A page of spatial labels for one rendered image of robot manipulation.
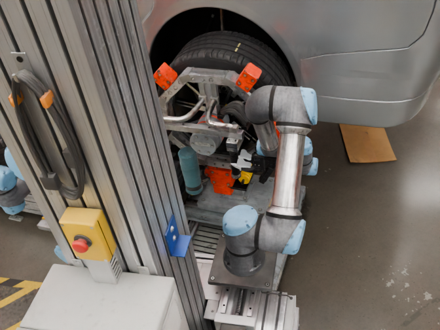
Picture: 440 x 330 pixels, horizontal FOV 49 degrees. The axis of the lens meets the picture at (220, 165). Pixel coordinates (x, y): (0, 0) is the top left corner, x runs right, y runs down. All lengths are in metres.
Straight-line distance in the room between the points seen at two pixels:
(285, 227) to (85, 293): 0.64
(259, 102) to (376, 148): 1.97
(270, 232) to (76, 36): 0.94
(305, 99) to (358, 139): 2.00
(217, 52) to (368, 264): 1.40
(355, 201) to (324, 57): 1.14
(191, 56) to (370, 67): 0.79
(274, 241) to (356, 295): 1.17
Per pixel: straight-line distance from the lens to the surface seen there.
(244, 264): 1.67
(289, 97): 1.55
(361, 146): 3.45
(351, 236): 2.90
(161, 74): 2.23
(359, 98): 2.32
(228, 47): 2.21
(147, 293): 1.22
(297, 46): 2.23
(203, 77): 2.14
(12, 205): 1.78
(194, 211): 2.86
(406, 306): 2.67
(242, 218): 1.57
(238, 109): 2.05
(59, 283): 1.32
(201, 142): 2.17
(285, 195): 1.55
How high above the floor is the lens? 2.22
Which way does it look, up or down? 41 degrees down
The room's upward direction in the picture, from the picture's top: 8 degrees counter-clockwise
